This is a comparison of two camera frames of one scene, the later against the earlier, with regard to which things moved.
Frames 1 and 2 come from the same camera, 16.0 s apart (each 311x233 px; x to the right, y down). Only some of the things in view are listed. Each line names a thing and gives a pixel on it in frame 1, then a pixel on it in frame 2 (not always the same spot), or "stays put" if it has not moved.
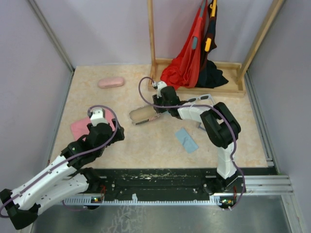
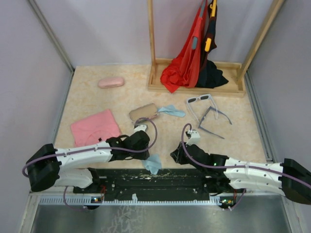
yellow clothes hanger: x=208 y=41 stays put
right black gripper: x=156 y=100 to x=178 y=155
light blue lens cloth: x=186 y=140 to x=153 y=163
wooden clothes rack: x=233 y=73 stays put
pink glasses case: x=111 y=82 stays put
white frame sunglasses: x=200 y=97 stays put
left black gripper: x=119 y=135 to x=143 y=156
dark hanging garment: x=210 y=75 stays put
